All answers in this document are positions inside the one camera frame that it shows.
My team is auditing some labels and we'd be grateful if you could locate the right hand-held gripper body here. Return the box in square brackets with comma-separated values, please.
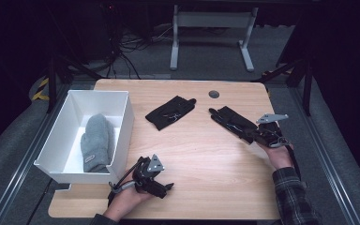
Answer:
[256, 112, 292, 149]

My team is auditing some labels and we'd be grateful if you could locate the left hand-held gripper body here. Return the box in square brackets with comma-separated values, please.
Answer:
[132, 154, 166, 189]

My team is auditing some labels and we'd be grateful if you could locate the black glove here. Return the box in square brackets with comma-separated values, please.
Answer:
[144, 95, 198, 131]
[208, 105, 261, 144]

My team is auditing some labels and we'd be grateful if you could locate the grey fleece mitten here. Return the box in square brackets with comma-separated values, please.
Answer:
[80, 112, 116, 173]

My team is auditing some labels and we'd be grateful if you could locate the white box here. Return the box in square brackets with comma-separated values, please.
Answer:
[33, 89, 136, 185]

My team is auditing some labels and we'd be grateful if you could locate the person's right hand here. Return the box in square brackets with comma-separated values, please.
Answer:
[259, 142, 295, 172]

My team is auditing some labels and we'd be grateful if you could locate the person's left hand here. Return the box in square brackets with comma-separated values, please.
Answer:
[103, 186, 154, 222]

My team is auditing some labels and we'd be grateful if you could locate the black metal stand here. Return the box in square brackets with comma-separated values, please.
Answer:
[252, 57, 314, 117]
[45, 54, 102, 114]

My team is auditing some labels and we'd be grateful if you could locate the black yellow striped tape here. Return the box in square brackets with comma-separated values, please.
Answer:
[31, 77, 51, 101]

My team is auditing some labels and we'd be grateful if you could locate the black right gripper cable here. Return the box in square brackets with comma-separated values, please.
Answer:
[285, 144, 303, 182]

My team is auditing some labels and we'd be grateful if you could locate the aluminium rail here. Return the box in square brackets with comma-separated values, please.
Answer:
[0, 83, 73, 225]
[289, 86, 360, 225]

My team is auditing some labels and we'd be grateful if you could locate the white metal desk frame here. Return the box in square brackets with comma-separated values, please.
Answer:
[169, 4, 260, 73]

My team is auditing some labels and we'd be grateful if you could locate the tangle of floor cables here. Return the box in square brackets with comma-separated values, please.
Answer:
[105, 22, 176, 80]

